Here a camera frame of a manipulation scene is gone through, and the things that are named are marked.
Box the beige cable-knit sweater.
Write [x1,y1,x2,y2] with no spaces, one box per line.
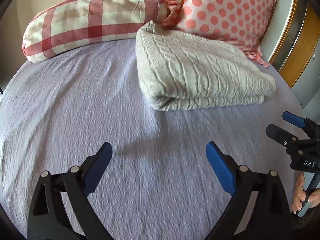
[136,21,276,111]

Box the person's right hand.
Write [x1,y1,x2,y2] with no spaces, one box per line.
[291,172,320,213]

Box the lilac textured bedspread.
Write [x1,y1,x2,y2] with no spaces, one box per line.
[1,40,304,239]

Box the pink polka dot ruffled pillow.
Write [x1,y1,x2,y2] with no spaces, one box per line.
[163,0,277,67]

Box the red white checked pillow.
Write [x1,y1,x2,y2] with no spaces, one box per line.
[22,0,168,62]

